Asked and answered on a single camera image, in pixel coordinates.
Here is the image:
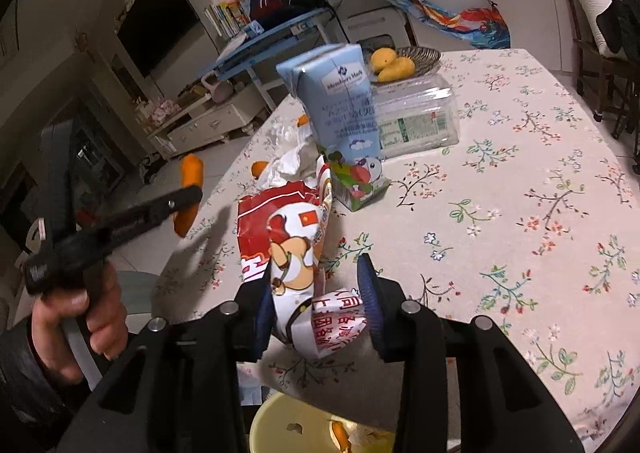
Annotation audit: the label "yellow mango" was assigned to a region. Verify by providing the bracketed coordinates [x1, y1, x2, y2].
[377, 57, 417, 82]
[370, 48, 397, 74]

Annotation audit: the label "wooden chair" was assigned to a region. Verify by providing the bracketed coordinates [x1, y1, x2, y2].
[550, 0, 640, 124]

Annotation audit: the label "blue study desk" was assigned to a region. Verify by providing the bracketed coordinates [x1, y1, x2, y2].
[202, 8, 333, 111]

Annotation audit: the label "pink plastic jug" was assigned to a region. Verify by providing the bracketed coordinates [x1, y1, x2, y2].
[201, 73, 235, 104]

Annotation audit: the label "white floor appliance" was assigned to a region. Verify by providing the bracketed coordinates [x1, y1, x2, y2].
[345, 8, 413, 51]

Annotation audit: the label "person's left hand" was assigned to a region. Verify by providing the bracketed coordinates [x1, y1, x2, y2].
[31, 263, 129, 384]

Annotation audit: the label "black flat television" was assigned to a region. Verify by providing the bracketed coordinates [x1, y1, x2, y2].
[116, 0, 202, 78]

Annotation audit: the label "person's left forearm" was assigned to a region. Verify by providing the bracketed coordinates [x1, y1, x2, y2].
[0, 318, 96, 453]

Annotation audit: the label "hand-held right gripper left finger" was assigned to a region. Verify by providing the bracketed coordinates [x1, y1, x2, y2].
[62, 279, 276, 453]

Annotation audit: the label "floral tablecloth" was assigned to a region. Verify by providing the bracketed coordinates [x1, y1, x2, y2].
[152, 49, 640, 439]

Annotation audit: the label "pale plastic bag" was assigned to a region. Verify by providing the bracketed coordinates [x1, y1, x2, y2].
[237, 363, 266, 406]

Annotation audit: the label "black jacket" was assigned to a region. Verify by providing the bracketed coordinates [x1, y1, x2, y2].
[595, 0, 640, 58]

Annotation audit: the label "grey stool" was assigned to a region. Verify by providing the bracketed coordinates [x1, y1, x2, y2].
[107, 270, 161, 329]

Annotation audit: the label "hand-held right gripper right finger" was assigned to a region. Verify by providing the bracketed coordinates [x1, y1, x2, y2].
[356, 253, 586, 453]

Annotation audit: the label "yellow trash bin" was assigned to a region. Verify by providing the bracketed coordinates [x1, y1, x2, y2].
[249, 390, 401, 453]

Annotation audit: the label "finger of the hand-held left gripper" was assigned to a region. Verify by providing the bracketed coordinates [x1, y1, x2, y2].
[75, 185, 204, 261]

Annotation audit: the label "dark glass cabinet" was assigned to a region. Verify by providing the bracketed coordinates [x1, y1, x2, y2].
[65, 98, 131, 204]

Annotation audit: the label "stack of books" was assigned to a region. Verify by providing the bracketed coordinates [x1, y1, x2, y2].
[204, 0, 251, 40]

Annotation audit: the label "black shoes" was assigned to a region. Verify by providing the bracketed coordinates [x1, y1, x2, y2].
[139, 153, 166, 184]

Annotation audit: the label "wire fruit basket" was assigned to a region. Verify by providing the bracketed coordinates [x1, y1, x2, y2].
[361, 46, 443, 84]

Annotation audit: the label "red cartoon snack bag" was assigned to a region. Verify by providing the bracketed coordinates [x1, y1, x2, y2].
[236, 155, 371, 361]

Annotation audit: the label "clear plastic bottle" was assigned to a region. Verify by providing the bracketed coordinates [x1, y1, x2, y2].
[370, 73, 460, 158]

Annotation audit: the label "white television cabinet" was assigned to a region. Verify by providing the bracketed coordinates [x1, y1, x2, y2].
[147, 83, 266, 158]

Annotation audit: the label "pink patterned box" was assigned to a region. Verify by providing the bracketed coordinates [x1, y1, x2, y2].
[150, 100, 181, 124]

